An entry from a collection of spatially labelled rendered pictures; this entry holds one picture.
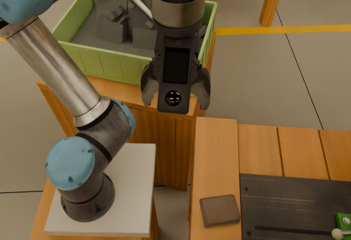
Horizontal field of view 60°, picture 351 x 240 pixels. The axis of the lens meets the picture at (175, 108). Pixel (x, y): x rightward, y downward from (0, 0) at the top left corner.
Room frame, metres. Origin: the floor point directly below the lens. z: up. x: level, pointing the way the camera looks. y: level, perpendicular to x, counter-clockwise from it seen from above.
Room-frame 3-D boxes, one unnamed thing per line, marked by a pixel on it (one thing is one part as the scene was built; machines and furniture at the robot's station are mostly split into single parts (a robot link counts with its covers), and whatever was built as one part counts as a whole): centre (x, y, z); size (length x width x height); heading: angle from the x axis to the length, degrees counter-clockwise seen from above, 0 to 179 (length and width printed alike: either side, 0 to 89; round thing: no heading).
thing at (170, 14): (0.36, 0.00, 1.51); 0.08 x 0.08 x 0.05
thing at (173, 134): (1.01, 0.20, 0.39); 0.68 x 0.52 x 0.79; 75
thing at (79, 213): (0.32, 0.25, 0.94); 0.15 x 0.15 x 0.10
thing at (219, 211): (0.27, -0.12, 0.91); 0.10 x 0.08 x 0.03; 98
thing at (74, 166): (0.33, 0.25, 1.06); 0.13 x 0.12 x 0.14; 151
